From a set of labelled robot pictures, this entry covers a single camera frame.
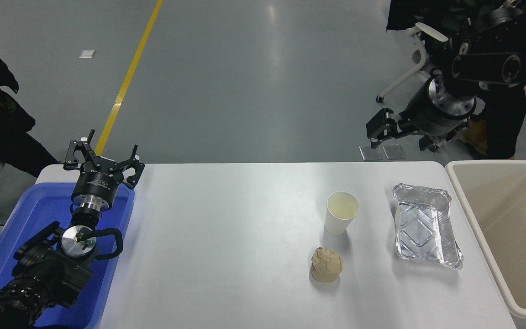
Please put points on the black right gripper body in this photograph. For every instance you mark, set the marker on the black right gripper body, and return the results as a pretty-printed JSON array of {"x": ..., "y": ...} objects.
[{"x": 432, "y": 121}]

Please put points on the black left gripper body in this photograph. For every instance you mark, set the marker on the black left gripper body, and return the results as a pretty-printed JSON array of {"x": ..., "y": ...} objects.
[{"x": 95, "y": 185}]

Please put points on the white paper cup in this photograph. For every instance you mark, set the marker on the white paper cup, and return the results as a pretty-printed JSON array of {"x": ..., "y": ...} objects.
[{"x": 338, "y": 221}]

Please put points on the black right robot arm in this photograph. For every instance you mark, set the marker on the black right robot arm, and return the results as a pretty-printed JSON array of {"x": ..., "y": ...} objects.
[{"x": 486, "y": 66}]

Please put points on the metal floor plate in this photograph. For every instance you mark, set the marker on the metal floor plate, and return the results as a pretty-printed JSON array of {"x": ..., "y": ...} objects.
[
  {"x": 394, "y": 151},
  {"x": 370, "y": 152}
]

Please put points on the blue plastic tray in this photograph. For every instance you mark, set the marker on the blue plastic tray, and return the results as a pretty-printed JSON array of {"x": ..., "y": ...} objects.
[{"x": 30, "y": 214}]

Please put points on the silver foil tray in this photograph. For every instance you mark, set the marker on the silver foil tray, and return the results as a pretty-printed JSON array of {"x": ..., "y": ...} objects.
[{"x": 423, "y": 228}]

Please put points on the black jacket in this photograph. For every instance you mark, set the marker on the black jacket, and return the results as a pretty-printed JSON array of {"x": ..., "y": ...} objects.
[{"x": 409, "y": 16}]

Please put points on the large pale bin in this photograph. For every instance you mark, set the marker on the large pale bin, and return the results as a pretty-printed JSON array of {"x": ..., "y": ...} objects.
[{"x": 509, "y": 219}]

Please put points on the crumpled tan paper ball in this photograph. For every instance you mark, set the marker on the crumpled tan paper ball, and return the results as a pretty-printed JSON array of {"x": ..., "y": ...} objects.
[{"x": 326, "y": 265}]

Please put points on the white frame chair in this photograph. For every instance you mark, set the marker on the white frame chair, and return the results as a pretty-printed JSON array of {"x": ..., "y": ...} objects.
[{"x": 427, "y": 31}]

